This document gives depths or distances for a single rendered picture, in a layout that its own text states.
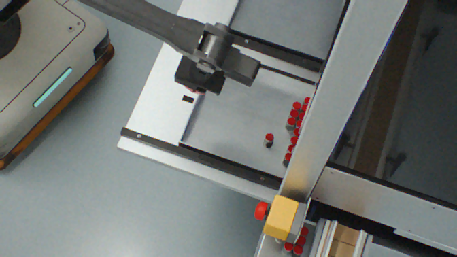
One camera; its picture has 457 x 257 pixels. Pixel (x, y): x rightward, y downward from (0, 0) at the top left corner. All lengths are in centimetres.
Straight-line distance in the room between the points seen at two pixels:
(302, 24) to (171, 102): 41
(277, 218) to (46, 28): 137
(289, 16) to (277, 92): 23
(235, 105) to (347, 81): 72
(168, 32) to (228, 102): 51
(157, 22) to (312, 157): 38
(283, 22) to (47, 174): 116
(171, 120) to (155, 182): 90
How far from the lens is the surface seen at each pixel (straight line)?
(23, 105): 253
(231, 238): 260
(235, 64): 141
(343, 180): 146
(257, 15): 194
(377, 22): 98
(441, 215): 149
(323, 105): 121
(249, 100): 182
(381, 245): 174
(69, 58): 259
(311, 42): 192
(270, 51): 187
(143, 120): 179
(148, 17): 134
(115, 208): 264
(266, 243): 169
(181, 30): 134
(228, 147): 176
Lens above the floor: 250
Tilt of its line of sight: 66 degrees down
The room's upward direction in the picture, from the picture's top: 9 degrees clockwise
